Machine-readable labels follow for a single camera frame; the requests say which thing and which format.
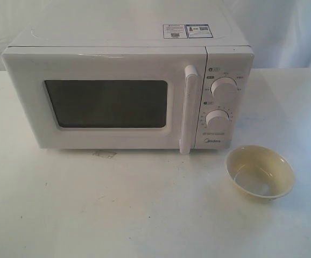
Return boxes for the white Midea microwave body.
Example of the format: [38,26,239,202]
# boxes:
[6,1,254,151]

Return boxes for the white appliance control knob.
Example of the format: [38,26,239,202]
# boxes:
[210,77,237,102]
[206,110,230,130]

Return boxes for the cream ceramic bowl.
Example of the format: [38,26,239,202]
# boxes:
[224,145,295,200]

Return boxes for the white microwave door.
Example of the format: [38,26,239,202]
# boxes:
[2,47,207,154]

